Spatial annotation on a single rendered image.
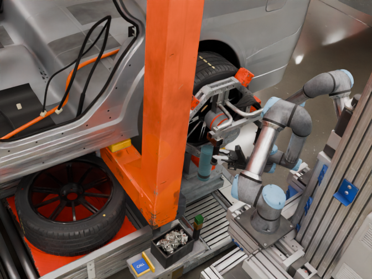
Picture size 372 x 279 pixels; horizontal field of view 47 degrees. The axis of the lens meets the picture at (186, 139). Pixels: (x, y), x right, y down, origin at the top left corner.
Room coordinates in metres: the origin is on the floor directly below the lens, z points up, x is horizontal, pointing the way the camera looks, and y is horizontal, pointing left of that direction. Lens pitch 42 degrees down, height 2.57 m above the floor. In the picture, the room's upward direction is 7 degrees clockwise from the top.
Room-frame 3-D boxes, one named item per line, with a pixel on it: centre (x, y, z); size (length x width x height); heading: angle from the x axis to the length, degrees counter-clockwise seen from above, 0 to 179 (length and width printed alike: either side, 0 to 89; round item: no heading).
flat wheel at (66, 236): (1.67, 0.66, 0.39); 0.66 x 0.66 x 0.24
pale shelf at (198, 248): (1.34, 0.03, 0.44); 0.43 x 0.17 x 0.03; 129
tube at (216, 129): (1.95, -0.17, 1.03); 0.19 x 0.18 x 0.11; 39
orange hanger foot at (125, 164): (1.82, 0.32, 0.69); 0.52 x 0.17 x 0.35; 39
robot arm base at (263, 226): (1.37, -0.45, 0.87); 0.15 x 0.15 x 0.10
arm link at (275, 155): (1.78, -0.49, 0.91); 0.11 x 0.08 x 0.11; 68
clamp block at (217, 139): (1.84, -0.16, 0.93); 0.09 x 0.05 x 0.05; 39
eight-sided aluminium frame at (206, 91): (2.10, -0.17, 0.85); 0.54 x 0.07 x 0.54; 129
